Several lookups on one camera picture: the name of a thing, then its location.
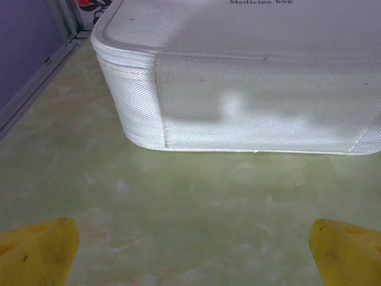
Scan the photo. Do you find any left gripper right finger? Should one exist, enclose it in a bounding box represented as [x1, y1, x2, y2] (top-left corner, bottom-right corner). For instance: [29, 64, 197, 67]
[308, 218, 381, 286]

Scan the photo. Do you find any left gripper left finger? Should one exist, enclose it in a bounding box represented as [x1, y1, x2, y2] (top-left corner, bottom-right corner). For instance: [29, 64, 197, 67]
[0, 217, 80, 286]

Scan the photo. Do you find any white medicine bag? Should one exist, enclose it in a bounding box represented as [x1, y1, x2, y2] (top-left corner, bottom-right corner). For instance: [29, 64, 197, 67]
[90, 0, 381, 157]

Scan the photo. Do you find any aluminium frame rail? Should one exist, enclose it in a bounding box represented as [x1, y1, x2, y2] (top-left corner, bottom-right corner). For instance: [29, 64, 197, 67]
[0, 31, 90, 141]

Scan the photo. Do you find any aluminium frame post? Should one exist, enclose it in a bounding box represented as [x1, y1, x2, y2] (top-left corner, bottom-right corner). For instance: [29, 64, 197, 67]
[58, 0, 92, 39]

